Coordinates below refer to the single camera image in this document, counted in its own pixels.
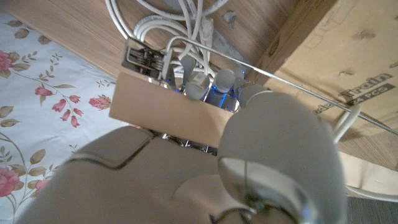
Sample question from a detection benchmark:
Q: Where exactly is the brown cardboard package box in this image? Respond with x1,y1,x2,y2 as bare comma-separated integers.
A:
248,0,398,138

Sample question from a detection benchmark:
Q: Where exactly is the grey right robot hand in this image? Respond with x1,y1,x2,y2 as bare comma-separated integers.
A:
15,55,348,224

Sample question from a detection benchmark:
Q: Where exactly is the wooden clip hanger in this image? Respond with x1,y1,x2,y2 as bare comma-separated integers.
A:
108,35,398,149

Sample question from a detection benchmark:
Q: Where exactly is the floral backdrop cloth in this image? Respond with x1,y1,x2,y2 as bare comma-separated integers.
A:
0,11,131,224

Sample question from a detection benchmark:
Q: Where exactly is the white Ethernet cable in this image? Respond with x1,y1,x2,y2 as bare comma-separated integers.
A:
104,0,398,203

